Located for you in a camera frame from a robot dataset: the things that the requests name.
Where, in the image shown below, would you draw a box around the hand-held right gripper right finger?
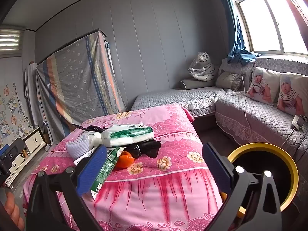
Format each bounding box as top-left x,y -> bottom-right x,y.
202,142 -> 282,231

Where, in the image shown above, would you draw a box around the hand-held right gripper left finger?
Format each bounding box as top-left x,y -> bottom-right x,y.
26,145 -> 107,231

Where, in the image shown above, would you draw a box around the green carton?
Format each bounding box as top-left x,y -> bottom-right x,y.
90,147 -> 124,201

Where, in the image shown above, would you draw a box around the white paper slip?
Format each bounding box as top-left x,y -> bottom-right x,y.
73,147 -> 97,166

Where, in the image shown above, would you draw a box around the orange peel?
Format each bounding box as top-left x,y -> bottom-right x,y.
115,151 -> 135,169

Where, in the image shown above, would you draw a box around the yellow rim trash bin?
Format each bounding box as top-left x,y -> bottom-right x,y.
220,142 -> 299,219

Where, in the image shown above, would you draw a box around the person's left hand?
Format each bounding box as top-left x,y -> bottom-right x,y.
5,192 -> 25,231

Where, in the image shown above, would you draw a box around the white low cabinet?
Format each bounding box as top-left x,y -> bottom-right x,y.
5,127 -> 47,187

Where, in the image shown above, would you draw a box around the pink floral bedspread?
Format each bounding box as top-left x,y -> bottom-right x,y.
23,103 -> 237,231

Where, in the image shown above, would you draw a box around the grey quilted corner sofa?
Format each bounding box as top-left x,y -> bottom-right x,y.
131,55 -> 308,171

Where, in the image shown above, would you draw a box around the white hanging cloth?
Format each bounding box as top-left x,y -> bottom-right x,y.
24,61 -> 40,128

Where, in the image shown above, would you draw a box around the grey bolster pillow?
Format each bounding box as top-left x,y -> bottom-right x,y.
180,78 -> 216,90

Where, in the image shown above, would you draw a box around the grey square cushion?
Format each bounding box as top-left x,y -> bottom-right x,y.
215,71 -> 243,92

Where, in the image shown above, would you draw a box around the striped cloth over wardrobe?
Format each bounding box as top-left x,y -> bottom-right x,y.
36,29 -> 128,137

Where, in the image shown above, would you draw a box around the baby print cushion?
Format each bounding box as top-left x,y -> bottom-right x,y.
245,67 -> 281,106
276,72 -> 308,117

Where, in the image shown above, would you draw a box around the white power strip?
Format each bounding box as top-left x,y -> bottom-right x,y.
291,115 -> 308,131

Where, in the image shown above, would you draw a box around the tiger plush in plastic bag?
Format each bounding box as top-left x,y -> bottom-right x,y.
188,52 -> 217,81

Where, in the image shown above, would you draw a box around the white window blind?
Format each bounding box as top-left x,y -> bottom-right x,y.
0,28 -> 26,58

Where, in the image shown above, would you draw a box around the blue curtain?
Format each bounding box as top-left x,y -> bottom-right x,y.
218,0 -> 259,65

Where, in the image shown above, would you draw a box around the window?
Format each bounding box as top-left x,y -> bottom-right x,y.
226,0 -> 308,56

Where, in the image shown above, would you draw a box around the dark curtain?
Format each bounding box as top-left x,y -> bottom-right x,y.
279,0 -> 308,29

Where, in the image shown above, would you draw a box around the cartoon wall stickers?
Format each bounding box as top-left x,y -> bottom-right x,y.
0,83 -> 34,150

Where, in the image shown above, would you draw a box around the white cable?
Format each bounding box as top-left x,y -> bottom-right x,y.
279,127 -> 295,148

